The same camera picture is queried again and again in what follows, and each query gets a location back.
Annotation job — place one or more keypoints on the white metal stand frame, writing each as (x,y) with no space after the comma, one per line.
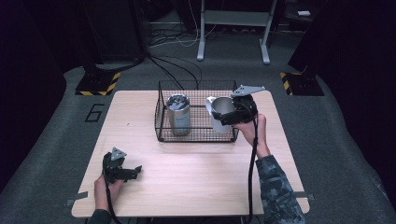
(236,17)

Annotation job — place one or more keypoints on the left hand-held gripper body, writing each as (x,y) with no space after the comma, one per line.
(113,171)

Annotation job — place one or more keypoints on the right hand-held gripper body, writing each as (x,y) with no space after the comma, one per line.
(247,107)

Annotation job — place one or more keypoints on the person's left hand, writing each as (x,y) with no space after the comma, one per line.
(104,196)

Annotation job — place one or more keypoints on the grey tape strip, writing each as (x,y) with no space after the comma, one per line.
(306,196)
(77,197)

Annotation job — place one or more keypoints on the black cabinet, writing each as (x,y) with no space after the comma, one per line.
(115,28)

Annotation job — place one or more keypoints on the steel tumbler with lid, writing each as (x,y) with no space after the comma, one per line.
(179,118)

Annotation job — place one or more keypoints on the silver metal mug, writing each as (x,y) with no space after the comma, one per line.
(221,105)

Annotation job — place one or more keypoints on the small white box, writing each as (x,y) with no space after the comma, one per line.
(304,13)

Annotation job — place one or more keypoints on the person's right hand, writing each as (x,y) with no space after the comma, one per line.
(261,137)

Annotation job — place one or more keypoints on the black hazard-striped stand base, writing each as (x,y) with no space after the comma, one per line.
(303,85)
(96,82)

